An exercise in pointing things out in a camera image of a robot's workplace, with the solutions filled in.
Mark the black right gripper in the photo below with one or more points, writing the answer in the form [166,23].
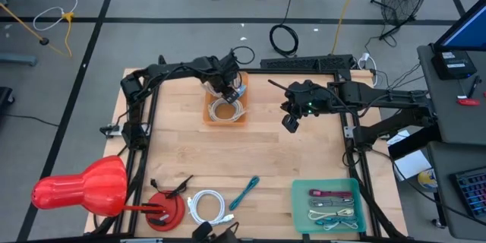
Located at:
[290,124]

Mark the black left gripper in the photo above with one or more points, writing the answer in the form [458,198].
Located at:
[226,76]

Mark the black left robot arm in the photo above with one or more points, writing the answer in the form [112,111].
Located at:
[171,70]

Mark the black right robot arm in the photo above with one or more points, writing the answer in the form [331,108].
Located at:
[379,96]

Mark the orange plastic bin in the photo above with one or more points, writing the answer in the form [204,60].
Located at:
[226,123]

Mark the green plastic tray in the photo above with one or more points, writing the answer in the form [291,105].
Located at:
[298,212]

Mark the white power adapter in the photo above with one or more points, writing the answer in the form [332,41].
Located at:
[365,57]

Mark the white paper sheet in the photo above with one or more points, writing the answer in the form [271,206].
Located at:
[412,164]

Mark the black handheld device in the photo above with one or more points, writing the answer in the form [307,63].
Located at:
[201,231]

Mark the round blue yellow object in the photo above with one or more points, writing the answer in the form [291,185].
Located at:
[427,179]

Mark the dark grey desk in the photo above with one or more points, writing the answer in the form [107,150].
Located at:
[440,159]

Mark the small black computer box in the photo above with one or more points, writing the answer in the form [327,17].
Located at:
[453,64]

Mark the red desk lamp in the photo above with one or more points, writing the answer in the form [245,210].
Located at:
[87,188]

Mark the red tool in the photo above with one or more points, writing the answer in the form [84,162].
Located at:
[469,102]

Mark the yellow rod with black foot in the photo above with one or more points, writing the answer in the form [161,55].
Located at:
[44,41]

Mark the black pen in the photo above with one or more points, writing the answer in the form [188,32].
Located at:
[474,85]

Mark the keyboard with coloured keys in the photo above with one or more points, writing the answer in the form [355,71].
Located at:
[472,191]

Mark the black computer monitor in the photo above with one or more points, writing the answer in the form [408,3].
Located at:
[467,30]

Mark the grey stand base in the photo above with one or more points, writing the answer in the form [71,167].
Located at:
[17,59]

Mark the black caster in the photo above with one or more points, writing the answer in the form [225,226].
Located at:
[4,96]

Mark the silver metal bracket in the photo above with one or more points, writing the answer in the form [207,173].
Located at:
[112,131]
[349,132]

